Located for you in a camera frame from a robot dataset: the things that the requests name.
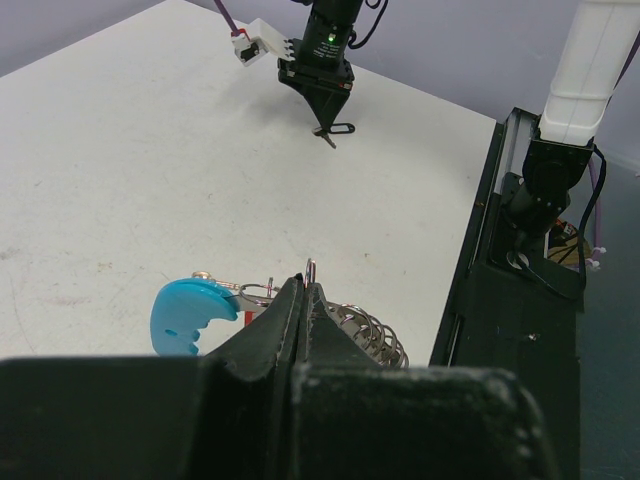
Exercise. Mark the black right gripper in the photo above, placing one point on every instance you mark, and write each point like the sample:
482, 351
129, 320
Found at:
319, 56

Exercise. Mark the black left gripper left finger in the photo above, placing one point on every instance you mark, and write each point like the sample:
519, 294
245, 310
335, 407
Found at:
222, 416

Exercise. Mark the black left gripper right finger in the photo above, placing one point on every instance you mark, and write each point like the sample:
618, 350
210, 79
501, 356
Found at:
360, 422

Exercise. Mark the silver key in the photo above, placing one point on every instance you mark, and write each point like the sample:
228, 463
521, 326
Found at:
325, 135

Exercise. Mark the metal key organizer blue handle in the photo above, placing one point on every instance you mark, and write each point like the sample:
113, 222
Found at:
184, 307

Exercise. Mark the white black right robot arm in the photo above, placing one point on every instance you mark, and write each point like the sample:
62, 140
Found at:
603, 38

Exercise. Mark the red key tag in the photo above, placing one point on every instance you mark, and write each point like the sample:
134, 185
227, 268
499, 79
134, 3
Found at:
249, 317

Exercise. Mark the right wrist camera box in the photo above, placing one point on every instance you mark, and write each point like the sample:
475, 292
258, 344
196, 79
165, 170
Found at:
258, 39

